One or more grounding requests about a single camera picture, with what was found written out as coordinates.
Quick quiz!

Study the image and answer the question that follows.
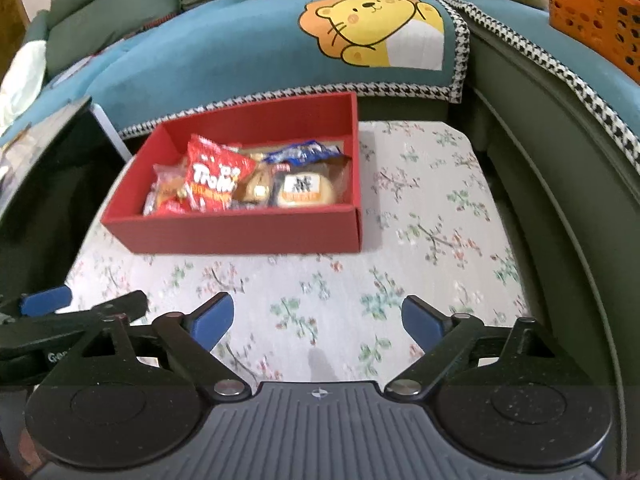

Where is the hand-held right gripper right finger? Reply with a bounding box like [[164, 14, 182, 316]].
[[385, 295, 591, 402]]

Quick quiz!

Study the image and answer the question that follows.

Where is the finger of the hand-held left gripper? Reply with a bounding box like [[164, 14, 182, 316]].
[[20, 286, 73, 317], [57, 290, 148, 328]]

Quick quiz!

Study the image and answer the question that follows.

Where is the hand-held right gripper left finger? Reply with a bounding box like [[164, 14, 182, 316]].
[[40, 292, 251, 403]]

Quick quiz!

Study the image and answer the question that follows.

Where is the red cardboard box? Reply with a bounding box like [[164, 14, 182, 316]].
[[100, 91, 363, 256]]

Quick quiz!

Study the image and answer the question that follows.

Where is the round cake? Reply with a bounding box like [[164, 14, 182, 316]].
[[142, 162, 193, 216]]

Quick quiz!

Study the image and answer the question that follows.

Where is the red gummy candy packet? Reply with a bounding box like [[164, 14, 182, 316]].
[[185, 134, 258, 213]]

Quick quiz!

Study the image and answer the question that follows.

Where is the white steamed cake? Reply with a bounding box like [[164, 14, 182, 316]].
[[272, 162, 347, 208]]

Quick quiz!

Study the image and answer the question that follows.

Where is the blue candy packet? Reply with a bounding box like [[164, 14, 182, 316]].
[[262, 140, 343, 166]]

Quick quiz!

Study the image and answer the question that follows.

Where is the dark glass side table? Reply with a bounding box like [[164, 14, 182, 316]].
[[0, 95, 133, 281]]

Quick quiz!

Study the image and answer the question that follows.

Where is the green sofa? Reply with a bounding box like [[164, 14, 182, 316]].
[[22, 0, 640, 411]]

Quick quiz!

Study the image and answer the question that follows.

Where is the cream cloth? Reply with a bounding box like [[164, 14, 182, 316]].
[[0, 40, 48, 128]]

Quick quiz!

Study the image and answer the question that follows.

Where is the blue lion print sofa cover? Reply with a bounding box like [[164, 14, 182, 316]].
[[0, 0, 471, 141]]

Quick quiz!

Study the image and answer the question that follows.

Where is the wooden cabinet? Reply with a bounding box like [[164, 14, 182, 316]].
[[0, 0, 31, 61]]

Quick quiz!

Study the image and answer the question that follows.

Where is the blue houndstooth trim sofa cover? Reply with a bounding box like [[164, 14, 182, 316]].
[[407, 0, 640, 171]]

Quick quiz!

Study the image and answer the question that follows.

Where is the orange plastic basket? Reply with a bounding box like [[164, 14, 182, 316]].
[[542, 0, 640, 73]]

